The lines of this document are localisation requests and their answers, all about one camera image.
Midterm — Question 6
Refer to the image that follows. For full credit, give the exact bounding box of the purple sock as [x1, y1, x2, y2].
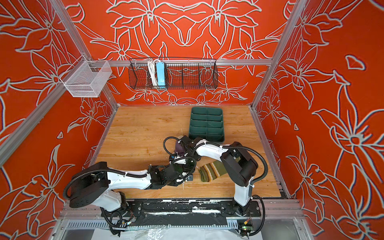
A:
[175, 136, 186, 155]

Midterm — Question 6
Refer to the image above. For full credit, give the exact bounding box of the green striped sock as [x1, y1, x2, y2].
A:
[199, 161, 228, 183]

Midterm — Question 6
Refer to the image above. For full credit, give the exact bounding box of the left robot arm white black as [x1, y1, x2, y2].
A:
[63, 136, 201, 212]

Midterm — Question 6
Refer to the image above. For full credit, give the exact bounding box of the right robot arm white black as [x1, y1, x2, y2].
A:
[177, 136, 268, 211]

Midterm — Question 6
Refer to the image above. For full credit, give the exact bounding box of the green divided plastic tray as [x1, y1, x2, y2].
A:
[189, 107, 225, 143]

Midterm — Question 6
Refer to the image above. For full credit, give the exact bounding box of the light blue box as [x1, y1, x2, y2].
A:
[156, 62, 166, 89]

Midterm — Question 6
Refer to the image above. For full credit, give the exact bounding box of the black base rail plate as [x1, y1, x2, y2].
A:
[127, 199, 262, 228]

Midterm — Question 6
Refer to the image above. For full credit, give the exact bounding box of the black wire wall basket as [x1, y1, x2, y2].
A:
[128, 57, 219, 90]

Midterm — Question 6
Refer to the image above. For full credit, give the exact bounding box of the white cable bundle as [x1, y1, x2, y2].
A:
[146, 59, 157, 87]

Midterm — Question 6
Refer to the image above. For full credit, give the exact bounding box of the white slotted cable duct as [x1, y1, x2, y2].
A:
[65, 220, 239, 231]

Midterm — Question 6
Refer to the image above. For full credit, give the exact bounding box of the clear mesh wall basket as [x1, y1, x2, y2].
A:
[59, 56, 112, 98]

